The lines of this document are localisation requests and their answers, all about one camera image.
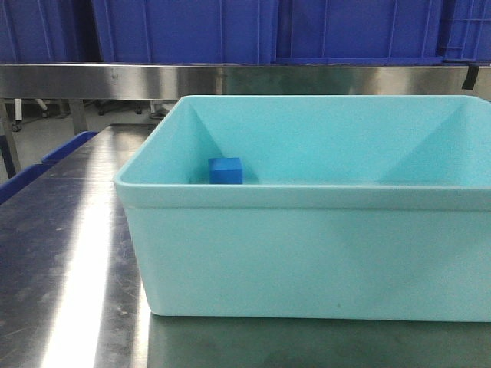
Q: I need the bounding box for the small blue cube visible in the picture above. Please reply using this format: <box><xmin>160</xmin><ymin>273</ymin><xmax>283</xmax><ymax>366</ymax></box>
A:
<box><xmin>208</xmin><ymin>157</ymin><xmax>243</xmax><ymax>185</ymax></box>

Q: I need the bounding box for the light blue plastic tub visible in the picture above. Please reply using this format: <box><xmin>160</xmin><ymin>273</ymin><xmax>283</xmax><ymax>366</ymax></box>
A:
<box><xmin>114</xmin><ymin>105</ymin><xmax>490</xmax><ymax>322</ymax></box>

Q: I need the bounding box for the blue crate upper right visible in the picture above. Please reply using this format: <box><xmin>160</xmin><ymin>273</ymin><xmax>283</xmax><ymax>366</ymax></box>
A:
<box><xmin>276</xmin><ymin>1</ymin><xmax>443</xmax><ymax>65</ymax></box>

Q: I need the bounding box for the blue crate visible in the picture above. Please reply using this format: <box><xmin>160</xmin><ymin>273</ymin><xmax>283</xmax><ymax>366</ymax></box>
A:
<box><xmin>1</xmin><ymin>1</ymin><xmax>100</xmax><ymax>64</ymax></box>
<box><xmin>92</xmin><ymin>1</ymin><xmax>279</xmax><ymax>65</ymax></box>
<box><xmin>276</xmin><ymin>1</ymin><xmax>443</xmax><ymax>65</ymax></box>

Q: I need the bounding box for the blue crate upper middle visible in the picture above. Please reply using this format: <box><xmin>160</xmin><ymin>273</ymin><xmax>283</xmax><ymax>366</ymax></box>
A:
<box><xmin>92</xmin><ymin>1</ymin><xmax>279</xmax><ymax>65</ymax></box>

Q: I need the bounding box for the blue crate upper left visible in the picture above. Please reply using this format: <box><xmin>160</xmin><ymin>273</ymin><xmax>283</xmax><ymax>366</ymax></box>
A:
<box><xmin>1</xmin><ymin>1</ymin><xmax>100</xmax><ymax>64</ymax></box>

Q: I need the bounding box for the black strap on rail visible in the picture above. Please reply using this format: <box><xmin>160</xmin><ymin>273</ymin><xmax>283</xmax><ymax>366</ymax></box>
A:
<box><xmin>462</xmin><ymin>64</ymin><xmax>479</xmax><ymax>90</ymax></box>

